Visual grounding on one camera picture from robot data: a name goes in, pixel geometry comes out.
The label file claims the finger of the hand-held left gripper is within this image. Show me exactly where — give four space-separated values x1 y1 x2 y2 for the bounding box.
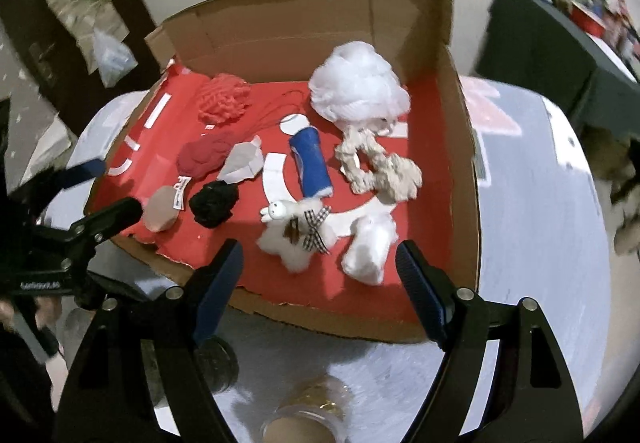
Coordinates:
10 157 108 210
59 196 144 255

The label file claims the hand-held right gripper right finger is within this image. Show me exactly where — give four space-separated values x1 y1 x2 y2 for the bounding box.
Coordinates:
395 239 586 443

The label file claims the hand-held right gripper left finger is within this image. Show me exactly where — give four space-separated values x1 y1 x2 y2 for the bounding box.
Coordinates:
52 238 246 443

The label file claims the white cotton pack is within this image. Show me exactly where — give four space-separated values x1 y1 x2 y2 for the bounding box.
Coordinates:
341 212 399 285

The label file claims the black mesh scrubber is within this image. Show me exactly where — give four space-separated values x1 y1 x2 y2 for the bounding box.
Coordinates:
188 180 240 227

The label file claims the white cotton piece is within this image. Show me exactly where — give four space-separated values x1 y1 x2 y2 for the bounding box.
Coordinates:
256 198 338 274

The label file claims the red yarn ball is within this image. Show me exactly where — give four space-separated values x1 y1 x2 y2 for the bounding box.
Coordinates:
176 130 241 181

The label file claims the grey cloth piece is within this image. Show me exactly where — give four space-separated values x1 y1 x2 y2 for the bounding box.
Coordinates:
220 136 264 184

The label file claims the red foam net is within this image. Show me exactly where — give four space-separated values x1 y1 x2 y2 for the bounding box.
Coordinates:
196 73 252 125

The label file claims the blue pack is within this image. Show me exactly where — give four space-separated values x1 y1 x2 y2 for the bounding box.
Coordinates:
289 126 333 199

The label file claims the white mesh bath loofah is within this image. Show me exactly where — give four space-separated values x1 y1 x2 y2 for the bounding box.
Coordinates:
308 40 412 124

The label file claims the cardboard box red inside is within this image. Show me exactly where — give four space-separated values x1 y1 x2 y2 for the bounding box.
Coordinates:
102 0 482 344

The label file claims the person's left hand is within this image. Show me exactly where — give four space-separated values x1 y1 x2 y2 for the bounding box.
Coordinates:
0 298 66 359

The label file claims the glass jar metal lid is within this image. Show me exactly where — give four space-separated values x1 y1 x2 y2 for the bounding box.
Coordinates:
197 335 240 394

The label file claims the clear plastic bag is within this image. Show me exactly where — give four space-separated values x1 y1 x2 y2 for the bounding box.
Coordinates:
92 28 138 88

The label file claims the light blue blanket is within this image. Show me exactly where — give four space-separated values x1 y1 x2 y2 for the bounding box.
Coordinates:
50 73 613 443

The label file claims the clear plastic jar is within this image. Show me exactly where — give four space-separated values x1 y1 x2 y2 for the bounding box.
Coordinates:
260 373 351 443

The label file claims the hanging fabric organiser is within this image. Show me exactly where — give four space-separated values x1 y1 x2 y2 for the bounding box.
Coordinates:
27 0 131 74

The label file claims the table with dark green cloth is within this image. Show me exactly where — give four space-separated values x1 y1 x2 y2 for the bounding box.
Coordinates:
475 0 640 139

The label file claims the red bowl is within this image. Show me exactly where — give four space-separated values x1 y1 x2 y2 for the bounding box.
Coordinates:
570 3 608 36

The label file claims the row of cosmetics bottles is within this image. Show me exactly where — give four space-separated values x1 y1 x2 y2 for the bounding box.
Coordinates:
500 0 640 74

